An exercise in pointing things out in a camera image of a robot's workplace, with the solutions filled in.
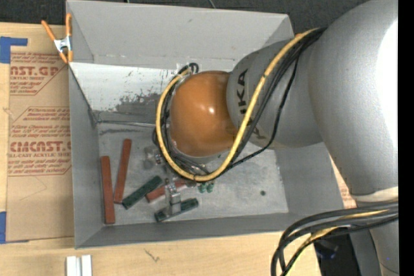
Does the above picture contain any red-brown flat block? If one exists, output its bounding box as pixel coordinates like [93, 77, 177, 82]
[100, 155, 116, 225]
[145, 180, 187, 204]
[113, 138, 133, 204]

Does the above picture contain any dark green flat block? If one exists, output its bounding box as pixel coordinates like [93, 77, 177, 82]
[153, 198, 199, 223]
[121, 175, 164, 210]

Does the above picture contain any brown cardboard board red print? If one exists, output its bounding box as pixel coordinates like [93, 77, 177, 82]
[0, 21, 357, 244]

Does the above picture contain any grey metal bin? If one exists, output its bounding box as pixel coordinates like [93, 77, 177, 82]
[65, 0, 345, 249]

